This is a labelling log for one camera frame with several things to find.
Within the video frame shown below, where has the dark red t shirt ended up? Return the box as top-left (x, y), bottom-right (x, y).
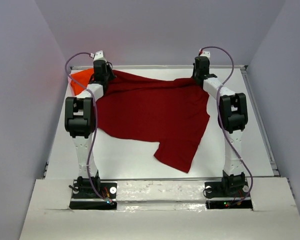
top-left (96, 70), bottom-right (210, 173)

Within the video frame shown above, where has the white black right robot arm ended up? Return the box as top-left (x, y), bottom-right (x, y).
top-left (192, 52), bottom-right (248, 199)

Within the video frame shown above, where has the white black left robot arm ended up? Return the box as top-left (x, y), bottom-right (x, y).
top-left (64, 59), bottom-right (115, 203)

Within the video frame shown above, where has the orange t shirt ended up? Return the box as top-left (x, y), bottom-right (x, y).
top-left (70, 68), bottom-right (94, 96)

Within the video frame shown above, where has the white front panel board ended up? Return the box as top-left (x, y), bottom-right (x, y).
top-left (20, 177), bottom-right (300, 240)

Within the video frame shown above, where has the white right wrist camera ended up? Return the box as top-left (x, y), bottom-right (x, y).
top-left (198, 48), bottom-right (211, 59)

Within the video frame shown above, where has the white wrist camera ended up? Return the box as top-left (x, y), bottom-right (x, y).
top-left (89, 50), bottom-right (107, 62)
top-left (198, 48), bottom-right (211, 59)

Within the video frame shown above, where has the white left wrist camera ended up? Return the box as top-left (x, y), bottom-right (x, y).
top-left (89, 50), bottom-right (107, 62)

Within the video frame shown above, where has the white table edge rail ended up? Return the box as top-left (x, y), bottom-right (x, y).
top-left (70, 65), bottom-right (249, 70)

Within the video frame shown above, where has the right side aluminium rail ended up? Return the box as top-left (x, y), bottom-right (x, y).
top-left (240, 65), bottom-right (281, 177)

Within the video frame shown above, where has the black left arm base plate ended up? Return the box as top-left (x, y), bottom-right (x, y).
top-left (68, 181), bottom-right (118, 211)

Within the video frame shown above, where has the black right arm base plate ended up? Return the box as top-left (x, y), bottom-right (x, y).
top-left (202, 181), bottom-right (253, 210)

